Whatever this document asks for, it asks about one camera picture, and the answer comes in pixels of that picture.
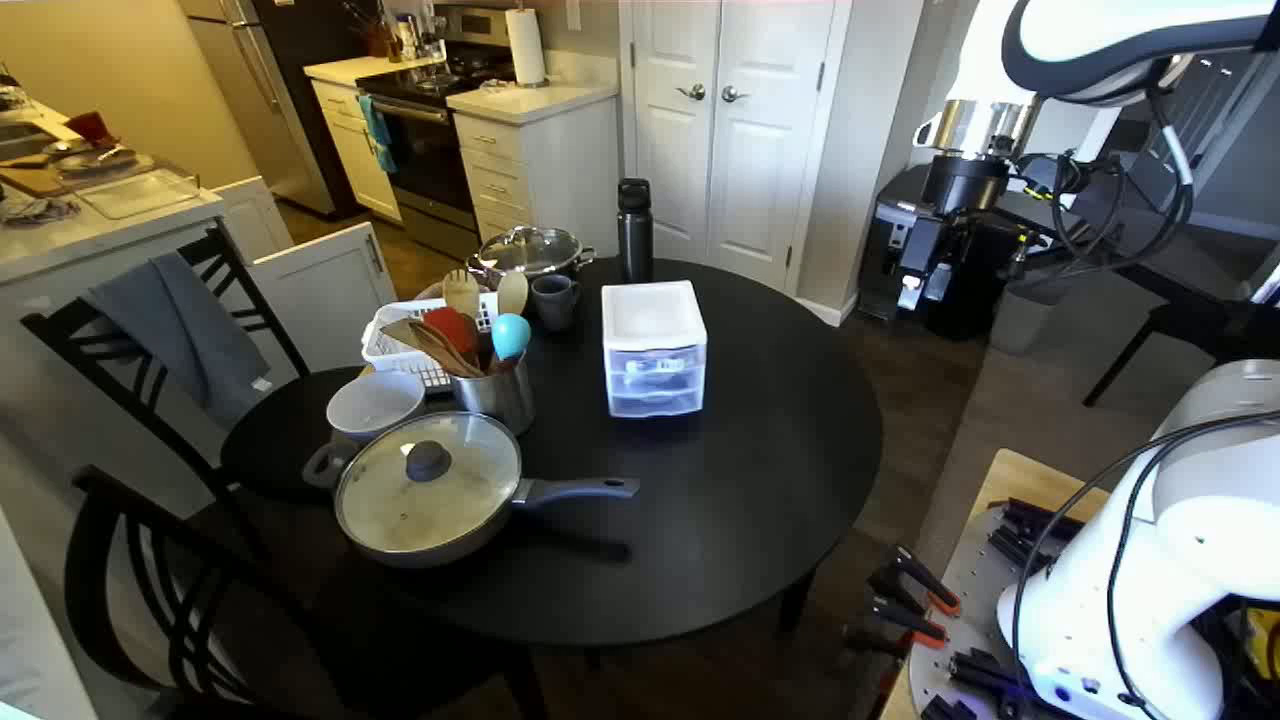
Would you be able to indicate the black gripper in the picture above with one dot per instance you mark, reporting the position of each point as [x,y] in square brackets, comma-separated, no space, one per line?
[964,186]

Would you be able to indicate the small white drawer cabinet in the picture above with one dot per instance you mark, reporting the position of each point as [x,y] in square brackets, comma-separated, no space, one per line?
[649,312]

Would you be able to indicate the clear drawer with blue contents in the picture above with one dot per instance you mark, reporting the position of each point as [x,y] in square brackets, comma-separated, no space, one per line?
[655,378]

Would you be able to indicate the clear drawer with dark contents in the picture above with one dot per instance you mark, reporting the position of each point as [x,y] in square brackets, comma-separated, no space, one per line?
[655,401]

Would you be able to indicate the white kitchen base cabinet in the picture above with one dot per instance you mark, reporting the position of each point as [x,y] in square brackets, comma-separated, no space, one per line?
[541,165]
[350,135]

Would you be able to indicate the black trash can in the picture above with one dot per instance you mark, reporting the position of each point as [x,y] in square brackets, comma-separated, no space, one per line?
[887,286]

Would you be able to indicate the black storage box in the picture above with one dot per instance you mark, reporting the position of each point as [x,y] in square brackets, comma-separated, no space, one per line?
[992,272]

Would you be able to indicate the white closet door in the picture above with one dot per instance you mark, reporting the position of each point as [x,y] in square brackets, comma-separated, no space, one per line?
[672,146]
[773,146]

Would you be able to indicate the black aluminium extrusion bar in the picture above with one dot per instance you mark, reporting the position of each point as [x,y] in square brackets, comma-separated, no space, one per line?
[1041,522]
[1025,548]

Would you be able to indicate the black clamp with orange tip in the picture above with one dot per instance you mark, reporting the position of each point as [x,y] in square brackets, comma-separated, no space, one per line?
[908,626]
[927,580]

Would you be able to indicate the black water bottle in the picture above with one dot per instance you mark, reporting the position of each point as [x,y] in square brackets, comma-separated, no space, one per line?
[634,227]

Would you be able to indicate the grey metal mounting plate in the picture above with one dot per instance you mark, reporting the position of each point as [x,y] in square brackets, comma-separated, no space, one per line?
[964,584]

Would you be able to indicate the dark grey room door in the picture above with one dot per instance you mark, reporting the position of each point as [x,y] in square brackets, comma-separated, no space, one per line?
[1224,146]

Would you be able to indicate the black table leg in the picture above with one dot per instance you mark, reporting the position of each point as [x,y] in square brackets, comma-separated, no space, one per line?
[798,601]

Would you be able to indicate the grey mug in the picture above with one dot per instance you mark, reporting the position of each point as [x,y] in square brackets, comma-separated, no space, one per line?
[554,307]

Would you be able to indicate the steel pot with glass lid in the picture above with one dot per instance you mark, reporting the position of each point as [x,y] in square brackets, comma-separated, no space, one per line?
[530,249]

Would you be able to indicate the grey frying pan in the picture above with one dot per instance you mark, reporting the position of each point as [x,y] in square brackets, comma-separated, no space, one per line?
[575,490]

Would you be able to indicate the wooden spatula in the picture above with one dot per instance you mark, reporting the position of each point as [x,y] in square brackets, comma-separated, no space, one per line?
[515,289]

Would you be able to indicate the teal silicone spatula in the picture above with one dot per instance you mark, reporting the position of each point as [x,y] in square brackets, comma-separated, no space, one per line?
[508,336]

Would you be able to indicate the metal utensil holder cup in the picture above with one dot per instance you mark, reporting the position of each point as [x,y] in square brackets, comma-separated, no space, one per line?
[506,398]

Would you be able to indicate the white paper towel roll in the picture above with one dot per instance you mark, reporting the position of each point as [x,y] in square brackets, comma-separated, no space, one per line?
[524,46]

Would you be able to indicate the wooden spoon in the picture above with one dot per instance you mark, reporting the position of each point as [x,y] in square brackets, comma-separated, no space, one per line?
[460,293]

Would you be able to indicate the red silicone spoon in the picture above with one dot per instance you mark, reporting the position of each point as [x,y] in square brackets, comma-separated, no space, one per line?
[453,331]

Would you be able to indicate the black kitchen stove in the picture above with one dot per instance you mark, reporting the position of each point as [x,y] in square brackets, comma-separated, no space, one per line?
[424,146]

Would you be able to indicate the glass pan lid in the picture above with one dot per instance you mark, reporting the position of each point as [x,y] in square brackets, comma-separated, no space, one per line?
[424,480]

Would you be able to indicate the white plastic basket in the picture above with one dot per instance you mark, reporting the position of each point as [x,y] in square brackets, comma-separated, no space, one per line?
[387,347]

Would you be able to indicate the white bowl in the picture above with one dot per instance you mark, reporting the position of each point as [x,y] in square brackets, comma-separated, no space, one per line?
[376,401]

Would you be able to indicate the teal dish towel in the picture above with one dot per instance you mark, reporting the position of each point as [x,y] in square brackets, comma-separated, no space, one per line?
[376,135]

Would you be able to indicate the refrigerator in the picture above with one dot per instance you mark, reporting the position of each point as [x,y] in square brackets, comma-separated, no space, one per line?
[252,95]

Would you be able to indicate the grey blue cloth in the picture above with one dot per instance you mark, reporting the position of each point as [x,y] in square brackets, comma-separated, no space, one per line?
[185,333]

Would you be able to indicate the white kitchen counter peninsula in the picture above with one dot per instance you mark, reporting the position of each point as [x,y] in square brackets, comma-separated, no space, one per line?
[134,242]

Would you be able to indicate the black chair with cloth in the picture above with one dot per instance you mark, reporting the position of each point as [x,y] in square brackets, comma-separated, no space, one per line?
[81,349]

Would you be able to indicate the red cup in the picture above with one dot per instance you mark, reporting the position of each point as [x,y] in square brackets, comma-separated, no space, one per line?
[86,129]

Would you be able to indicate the black metal chair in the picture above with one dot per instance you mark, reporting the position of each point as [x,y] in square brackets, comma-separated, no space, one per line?
[120,572]

